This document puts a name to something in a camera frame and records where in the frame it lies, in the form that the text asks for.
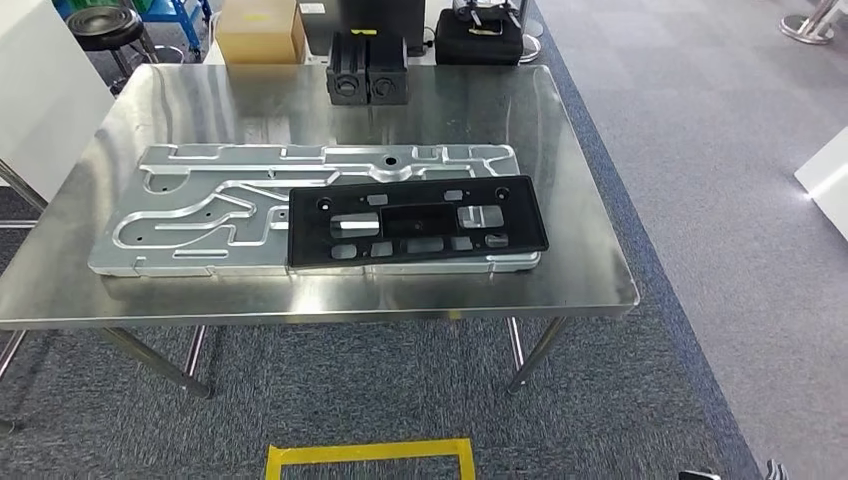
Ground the black round stool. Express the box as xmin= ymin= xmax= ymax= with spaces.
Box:
xmin=66 ymin=5 xmax=187 ymax=87

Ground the stainless steel workbench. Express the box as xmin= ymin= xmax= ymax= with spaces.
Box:
xmin=0 ymin=62 xmax=642 ymax=399

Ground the silver stanchion base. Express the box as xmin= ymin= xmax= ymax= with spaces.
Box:
xmin=779 ymin=0 xmax=848 ymax=46

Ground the yellow floor tape square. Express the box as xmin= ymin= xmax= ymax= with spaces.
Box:
xmin=264 ymin=438 xmax=477 ymax=480

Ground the brown cardboard box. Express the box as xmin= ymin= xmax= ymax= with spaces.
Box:
xmin=215 ymin=0 xmax=308 ymax=66

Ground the white board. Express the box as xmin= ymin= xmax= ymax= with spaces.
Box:
xmin=793 ymin=127 xmax=848 ymax=243

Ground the machined aluminium plate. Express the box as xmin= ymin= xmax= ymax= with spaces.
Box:
xmin=87 ymin=142 xmax=543 ymax=278

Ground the black plastic plate bracket part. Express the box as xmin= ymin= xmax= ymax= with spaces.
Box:
xmin=286 ymin=174 xmax=550 ymax=271

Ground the black soft case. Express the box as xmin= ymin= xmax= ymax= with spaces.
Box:
xmin=434 ymin=7 xmax=525 ymax=66

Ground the dark grey computer case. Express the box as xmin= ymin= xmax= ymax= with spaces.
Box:
xmin=298 ymin=0 xmax=427 ymax=58

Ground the silver stand with base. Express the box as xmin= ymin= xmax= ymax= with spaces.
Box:
xmin=518 ymin=0 xmax=545 ymax=64

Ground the steel side table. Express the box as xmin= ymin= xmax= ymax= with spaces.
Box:
xmin=0 ymin=158 xmax=49 ymax=230

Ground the grey black handheld device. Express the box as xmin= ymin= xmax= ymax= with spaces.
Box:
xmin=453 ymin=0 xmax=525 ymax=34

